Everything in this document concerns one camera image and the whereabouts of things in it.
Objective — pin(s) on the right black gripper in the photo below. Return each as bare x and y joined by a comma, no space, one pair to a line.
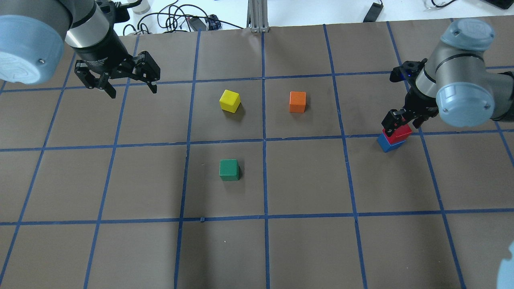
416,103

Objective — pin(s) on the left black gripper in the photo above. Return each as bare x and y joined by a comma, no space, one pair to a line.
99,52

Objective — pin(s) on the red wooden block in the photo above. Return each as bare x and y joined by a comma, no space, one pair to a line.
400,134

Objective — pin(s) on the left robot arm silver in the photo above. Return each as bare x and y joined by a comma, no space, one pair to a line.
34,33

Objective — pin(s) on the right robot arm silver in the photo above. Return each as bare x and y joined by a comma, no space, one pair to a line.
453,82

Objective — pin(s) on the blue wooden block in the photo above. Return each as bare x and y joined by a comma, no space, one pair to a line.
386,146

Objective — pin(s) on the yellow wooden block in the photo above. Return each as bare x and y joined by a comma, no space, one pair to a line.
230,101

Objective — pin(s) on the orange wooden block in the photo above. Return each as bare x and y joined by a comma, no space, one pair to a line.
297,102

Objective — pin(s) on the green wooden block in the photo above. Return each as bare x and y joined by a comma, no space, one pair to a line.
229,170

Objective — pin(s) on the white water bottle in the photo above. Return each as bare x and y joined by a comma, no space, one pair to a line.
140,7

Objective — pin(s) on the black power adapter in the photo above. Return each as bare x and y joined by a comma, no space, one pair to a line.
373,12

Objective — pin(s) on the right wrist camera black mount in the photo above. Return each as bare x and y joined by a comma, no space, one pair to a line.
408,71

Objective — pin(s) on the aluminium frame post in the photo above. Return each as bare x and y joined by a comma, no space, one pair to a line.
257,16

